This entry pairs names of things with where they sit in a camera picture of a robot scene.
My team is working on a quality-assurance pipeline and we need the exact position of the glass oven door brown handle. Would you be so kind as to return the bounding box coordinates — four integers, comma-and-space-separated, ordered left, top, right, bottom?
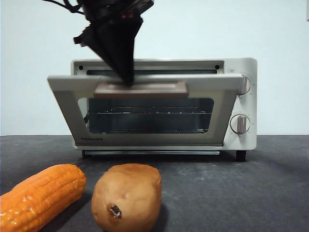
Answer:
47, 72, 243, 147

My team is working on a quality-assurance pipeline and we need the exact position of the cream oven knob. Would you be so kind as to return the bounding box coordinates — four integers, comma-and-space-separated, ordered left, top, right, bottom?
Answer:
229, 113, 251, 134
239, 72, 252, 95

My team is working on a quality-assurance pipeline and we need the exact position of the cream toaster oven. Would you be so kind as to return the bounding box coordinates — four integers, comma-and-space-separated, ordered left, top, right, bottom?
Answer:
70, 57, 258, 162

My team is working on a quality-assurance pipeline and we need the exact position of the silver crumb tray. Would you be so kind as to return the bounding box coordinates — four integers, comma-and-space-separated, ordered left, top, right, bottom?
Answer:
83, 150, 221, 156

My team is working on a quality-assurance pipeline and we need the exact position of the brown potato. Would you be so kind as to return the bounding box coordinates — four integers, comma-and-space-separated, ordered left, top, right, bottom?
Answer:
91, 163, 162, 232

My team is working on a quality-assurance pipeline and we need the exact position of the orange corn cob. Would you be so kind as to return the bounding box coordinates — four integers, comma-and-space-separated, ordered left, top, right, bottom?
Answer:
0, 163, 87, 232

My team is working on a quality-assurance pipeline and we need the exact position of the black cable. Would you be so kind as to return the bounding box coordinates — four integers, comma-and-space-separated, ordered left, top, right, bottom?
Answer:
42, 0, 84, 14

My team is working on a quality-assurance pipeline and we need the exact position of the metal wire oven rack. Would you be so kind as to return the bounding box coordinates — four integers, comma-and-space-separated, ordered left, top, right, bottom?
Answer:
88, 106, 210, 135

